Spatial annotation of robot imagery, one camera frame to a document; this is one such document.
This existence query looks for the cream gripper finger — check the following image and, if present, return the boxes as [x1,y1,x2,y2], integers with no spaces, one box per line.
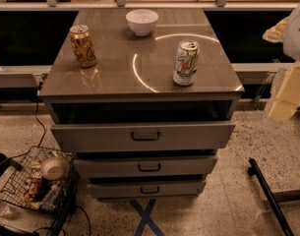
[268,63,300,123]
[263,17,288,43]

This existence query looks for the white green 7up can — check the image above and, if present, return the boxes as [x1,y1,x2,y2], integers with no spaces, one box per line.
[173,40,200,86]

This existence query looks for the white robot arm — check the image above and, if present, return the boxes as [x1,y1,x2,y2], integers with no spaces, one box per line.
[263,4,300,123]

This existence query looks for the white bowl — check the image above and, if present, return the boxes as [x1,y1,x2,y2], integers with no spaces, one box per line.
[126,9,158,36]

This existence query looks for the orange gold soda can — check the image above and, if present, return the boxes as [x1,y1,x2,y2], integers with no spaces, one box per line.
[70,25,96,68]

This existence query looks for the top grey drawer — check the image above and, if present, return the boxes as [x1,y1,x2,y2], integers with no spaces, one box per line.
[51,121,235,152]

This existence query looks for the grey drawer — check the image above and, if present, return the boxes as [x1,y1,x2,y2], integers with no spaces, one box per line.
[87,180,206,199]
[74,155,218,178]
[51,121,235,152]

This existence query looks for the black floor stand bar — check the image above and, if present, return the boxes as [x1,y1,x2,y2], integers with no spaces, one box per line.
[248,158,300,236]

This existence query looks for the middle grey drawer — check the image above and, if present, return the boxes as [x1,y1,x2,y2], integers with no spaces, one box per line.
[74,155,218,178]

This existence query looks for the grey drawer cabinet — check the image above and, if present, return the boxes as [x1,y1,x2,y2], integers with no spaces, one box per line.
[40,8,243,185]

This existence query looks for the bottom grey drawer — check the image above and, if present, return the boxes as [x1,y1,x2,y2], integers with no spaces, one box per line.
[87,180,206,199]

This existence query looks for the white cup in basket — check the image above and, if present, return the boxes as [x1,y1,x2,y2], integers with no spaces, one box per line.
[40,156,70,180]

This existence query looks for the plastic water bottle in basket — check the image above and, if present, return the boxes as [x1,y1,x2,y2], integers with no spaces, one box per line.
[40,182,62,211]

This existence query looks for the black power cable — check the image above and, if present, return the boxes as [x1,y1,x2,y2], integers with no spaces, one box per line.
[33,82,47,148]

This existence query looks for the black wire basket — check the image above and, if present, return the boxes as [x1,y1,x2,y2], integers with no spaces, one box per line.
[0,147,76,236]

